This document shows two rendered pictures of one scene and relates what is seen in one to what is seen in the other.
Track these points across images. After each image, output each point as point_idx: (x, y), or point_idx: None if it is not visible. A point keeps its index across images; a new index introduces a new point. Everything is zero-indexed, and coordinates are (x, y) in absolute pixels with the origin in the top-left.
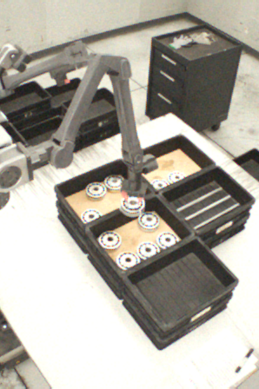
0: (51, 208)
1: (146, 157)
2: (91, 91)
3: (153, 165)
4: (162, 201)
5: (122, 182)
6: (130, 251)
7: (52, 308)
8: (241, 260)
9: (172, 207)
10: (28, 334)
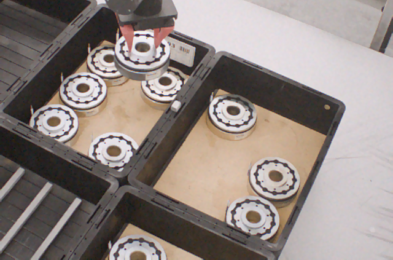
0: (343, 182)
1: None
2: None
3: None
4: (97, 161)
5: (234, 225)
6: (117, 94)
7: (193, 29)
8: None
9: (66, 155)
10: None
